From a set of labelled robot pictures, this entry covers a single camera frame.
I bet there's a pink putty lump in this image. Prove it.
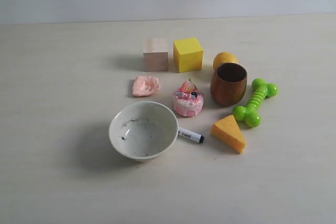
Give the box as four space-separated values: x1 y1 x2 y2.
132 76 160 97

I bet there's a pink toy cake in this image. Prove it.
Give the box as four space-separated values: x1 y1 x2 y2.
172 78 204 117

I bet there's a white black marker pen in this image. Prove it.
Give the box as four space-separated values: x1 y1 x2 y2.
178 127 204 144

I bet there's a white ceramic bowl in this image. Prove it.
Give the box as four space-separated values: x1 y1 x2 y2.
108 101 179 162

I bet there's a yellow cube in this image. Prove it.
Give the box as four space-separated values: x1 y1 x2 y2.
173 37 204 73

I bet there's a natural wooden cube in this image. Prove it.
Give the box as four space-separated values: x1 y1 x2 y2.
143 37 169 72

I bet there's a brown wooden cup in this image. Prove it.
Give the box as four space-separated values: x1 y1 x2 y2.
211 62 247 106

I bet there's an orange cheese wedge sponge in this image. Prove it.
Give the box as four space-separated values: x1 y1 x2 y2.
211 114 246 154

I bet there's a yellow lemon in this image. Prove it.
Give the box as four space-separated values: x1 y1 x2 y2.
213 52 239 70

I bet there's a green bone toy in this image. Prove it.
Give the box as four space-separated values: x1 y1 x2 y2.
233 78 279 127

